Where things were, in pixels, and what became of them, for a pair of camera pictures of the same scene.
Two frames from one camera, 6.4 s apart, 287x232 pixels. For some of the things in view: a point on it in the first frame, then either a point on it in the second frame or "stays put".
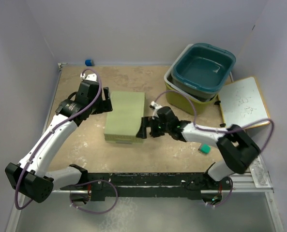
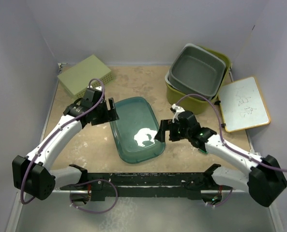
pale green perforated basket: [122, 123] -> [76, 80]
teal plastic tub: [204, 66] -> [135, 131]
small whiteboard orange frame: [241, 104] stays put
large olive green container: [190, 106] stays put
